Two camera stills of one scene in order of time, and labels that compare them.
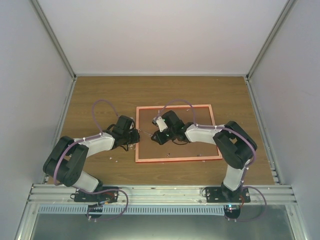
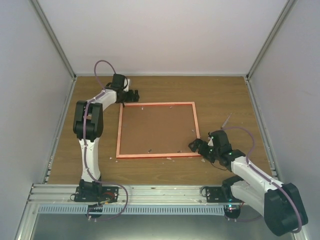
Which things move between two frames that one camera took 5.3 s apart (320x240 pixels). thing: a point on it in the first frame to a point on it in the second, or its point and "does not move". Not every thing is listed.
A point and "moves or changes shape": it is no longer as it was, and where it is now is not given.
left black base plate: x=102 y=198 does not move
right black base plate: x=223 y=195 does not move
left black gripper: x=136 y=138 to x=131 y=98
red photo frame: x=149 y=150 moves or changes shape
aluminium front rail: x=60 y=195 does not move
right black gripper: x=158 y=139 to x=197 y=142
